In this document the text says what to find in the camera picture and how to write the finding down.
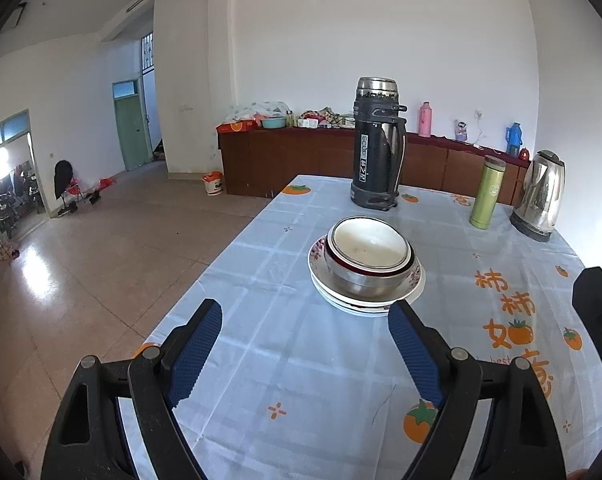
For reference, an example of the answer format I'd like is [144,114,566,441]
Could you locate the red flower white plate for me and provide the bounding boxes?
[312,276,426,318]

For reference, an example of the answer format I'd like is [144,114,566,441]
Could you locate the small decorated jar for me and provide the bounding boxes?
[454,120,467,143]

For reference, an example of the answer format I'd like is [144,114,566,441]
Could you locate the large black thermos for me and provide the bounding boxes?
[350,77,407,211]

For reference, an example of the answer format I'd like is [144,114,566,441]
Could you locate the green door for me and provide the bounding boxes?
[112,80,151,171]

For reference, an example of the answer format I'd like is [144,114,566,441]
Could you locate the stainless steel bowl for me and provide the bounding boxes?
[327,258,425,299]

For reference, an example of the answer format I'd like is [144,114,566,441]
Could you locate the red child tricycle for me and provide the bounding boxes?
[54,160,116,217]

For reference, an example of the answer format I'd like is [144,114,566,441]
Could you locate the pink thermos flask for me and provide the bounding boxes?
[418,101,432,138]

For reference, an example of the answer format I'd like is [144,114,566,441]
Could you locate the brown wooden sideboard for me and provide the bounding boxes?
[217,128,529,205]

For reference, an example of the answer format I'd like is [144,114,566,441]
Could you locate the cream enamel bowl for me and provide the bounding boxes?
[327,217,413,274]

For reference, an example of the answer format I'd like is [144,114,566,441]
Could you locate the stainless electric kettle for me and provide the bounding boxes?
[510,150,565,242]

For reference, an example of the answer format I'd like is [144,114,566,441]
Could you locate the blue thermos flask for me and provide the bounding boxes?
[505,122,522,158]

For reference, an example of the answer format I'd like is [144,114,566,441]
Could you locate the pink flower white plate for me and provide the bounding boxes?
[307,236,401,306]

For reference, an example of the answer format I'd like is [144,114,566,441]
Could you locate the green thermos bottle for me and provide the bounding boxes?
[469,155,506,230]

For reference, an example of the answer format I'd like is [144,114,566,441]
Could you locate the white plastic bucket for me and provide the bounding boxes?
[201,170,223,196]

